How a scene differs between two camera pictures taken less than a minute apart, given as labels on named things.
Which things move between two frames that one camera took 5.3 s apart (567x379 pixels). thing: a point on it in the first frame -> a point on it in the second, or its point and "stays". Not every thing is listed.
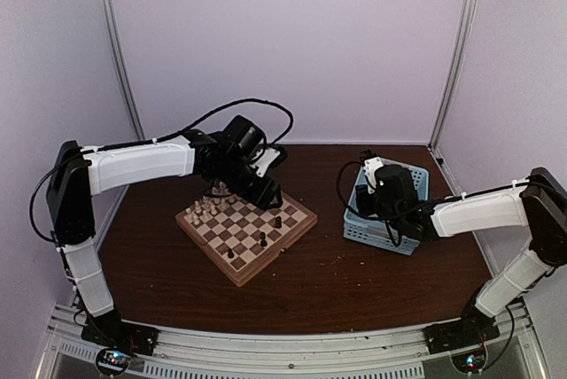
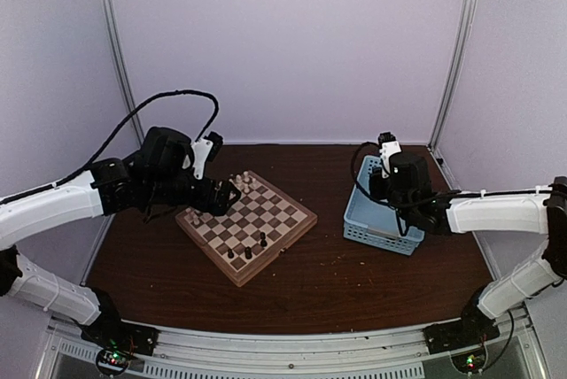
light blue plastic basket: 375,232 stays
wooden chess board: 240,239 stays
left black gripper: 262,196 -> 221,205
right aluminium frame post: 454,76 stays
